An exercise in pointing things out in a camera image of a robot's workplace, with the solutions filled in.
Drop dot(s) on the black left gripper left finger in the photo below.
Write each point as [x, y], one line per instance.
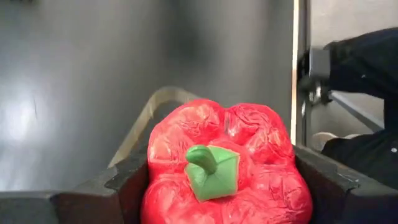
[77, 208]

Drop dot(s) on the grey metal bar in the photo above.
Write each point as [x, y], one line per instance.
[357, 112]

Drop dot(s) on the person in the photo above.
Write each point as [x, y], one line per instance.
[367, 62]

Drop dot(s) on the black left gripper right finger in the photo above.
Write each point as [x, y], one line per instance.
[348, 205]

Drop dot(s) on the red bell pepper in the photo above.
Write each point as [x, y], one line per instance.
[267, 186]

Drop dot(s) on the person's white shoe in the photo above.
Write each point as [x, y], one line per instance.
[326, 138]

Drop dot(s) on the grey metal block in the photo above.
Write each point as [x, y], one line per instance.
[318, 62]

